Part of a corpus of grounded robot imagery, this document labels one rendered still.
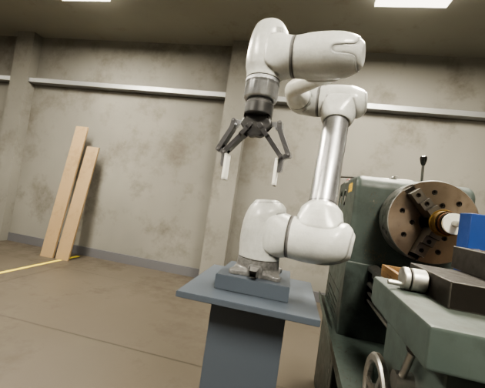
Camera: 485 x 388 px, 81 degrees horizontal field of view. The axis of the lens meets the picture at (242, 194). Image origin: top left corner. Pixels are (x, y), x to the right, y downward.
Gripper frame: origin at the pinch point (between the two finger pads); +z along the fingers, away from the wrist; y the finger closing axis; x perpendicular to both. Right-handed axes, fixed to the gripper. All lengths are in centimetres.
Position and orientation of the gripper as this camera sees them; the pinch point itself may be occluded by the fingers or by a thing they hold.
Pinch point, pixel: (249, 178)
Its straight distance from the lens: 74.7
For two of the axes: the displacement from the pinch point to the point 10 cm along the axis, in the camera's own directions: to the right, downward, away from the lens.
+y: -9.5, -1.3, 3.0
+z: -1.4, 9.9, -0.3
